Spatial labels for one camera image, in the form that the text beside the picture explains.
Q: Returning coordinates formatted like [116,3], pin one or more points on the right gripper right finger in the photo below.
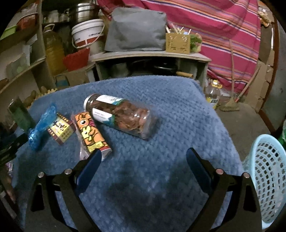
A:
[243,212]

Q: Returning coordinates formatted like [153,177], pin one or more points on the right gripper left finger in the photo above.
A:
[43,212]

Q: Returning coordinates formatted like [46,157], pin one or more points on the orange cartoon snack packet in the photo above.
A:
[89,136]

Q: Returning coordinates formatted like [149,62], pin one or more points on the light blue plastic basket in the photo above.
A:
[266,165]

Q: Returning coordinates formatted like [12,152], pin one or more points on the yellow brown spice box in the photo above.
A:
[61,129]

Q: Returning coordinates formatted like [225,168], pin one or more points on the blue plastic wrapper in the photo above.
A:
[35,134]

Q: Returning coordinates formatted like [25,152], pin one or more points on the blue knitted table cloth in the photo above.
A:
[147,185]

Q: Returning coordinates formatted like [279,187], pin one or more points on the green glass bottle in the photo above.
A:
[21,115]

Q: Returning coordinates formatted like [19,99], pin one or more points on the clear plastic snack jar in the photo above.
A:
[121,114]

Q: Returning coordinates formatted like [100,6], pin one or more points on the straw broom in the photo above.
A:
[232,104]

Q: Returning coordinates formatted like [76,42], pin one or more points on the wooden shelf unit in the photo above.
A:
[24,66]

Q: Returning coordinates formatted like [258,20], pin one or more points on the red plastic basin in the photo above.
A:
[76,60]

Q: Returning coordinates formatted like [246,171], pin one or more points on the oil bottle on floor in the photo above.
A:
[213,93]

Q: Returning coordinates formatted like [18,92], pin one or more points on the wooden side table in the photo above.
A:
[136,63]

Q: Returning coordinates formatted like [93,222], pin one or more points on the yellow oil jug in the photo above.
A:
[54,50]

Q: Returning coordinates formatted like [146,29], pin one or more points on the white plastic bucket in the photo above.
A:
[86,33]

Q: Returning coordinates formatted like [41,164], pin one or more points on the grey fabric bag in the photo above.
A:
[135,29]

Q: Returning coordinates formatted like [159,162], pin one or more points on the steel pot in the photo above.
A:
[83,12]

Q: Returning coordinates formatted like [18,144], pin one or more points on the green vegetables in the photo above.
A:
[195,43]

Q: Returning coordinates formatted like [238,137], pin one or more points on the yellow chopstick holder box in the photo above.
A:
[177,40]

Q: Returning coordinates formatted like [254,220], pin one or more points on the red striped curtain cloth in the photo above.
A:
[230,32]

